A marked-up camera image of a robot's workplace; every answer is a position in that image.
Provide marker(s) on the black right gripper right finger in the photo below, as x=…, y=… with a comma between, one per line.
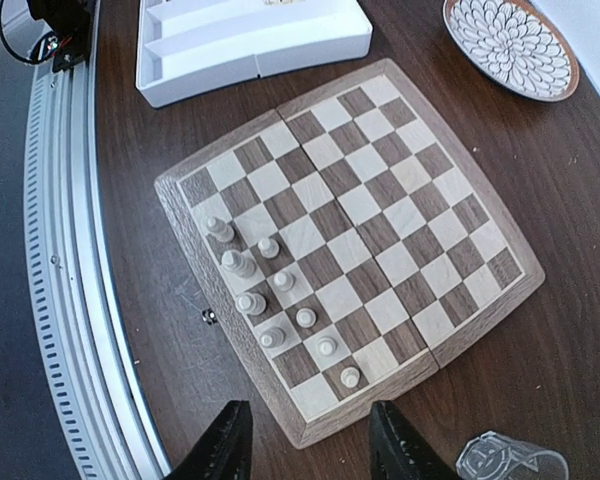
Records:
x=398, y=450

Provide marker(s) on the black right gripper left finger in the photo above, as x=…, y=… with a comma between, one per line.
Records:
x=224, y=451

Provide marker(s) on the white chess bishop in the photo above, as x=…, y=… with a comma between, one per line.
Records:
x=272, y=338
x=222, y=231

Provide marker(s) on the white chess pawn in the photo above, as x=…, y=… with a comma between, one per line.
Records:
x=306, y=318
x=326, y=346
x=283, y=281
x=350, y=377
x=269, y=248

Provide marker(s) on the white chess king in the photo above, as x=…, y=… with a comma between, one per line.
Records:
x=238, y=267

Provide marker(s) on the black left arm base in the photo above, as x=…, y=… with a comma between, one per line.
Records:
x=69, y=41

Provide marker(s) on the wooden chess board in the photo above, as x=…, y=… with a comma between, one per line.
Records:
x=395, y=237

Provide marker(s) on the clear drinking glass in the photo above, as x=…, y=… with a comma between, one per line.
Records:
x=493, y=456

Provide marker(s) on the white compartment tray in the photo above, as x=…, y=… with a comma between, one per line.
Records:
x=187, y=48

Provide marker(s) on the floral patterned ceramic plate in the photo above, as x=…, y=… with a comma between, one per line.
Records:
x=516, y=46

